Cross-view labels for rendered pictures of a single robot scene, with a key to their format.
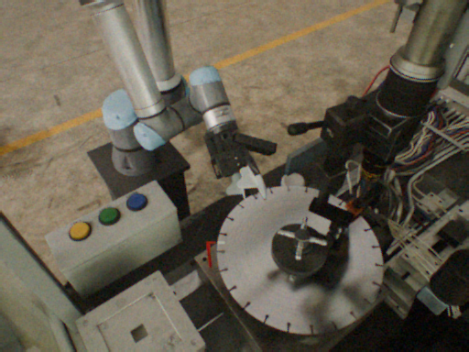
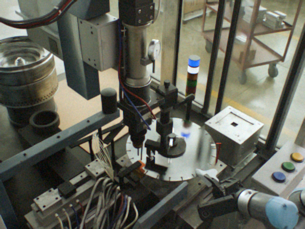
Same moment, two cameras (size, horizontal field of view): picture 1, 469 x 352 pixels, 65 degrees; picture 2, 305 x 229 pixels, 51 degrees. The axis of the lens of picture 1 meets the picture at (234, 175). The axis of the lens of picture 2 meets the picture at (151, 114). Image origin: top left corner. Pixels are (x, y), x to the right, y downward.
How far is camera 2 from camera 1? 1.27 m
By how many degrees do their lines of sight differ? 92
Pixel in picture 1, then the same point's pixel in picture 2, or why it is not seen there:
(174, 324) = (220, 127)
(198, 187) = not seen: outside the picture
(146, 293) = (240, 135)
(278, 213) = (185, 162)
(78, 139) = not seen: outside the picture
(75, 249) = (290, 149)
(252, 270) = (192, 134)
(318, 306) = not seen: hidden behind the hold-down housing
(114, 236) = (276, 157)
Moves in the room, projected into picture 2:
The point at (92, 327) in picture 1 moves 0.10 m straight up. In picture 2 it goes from (255, 123) to (260, 104)
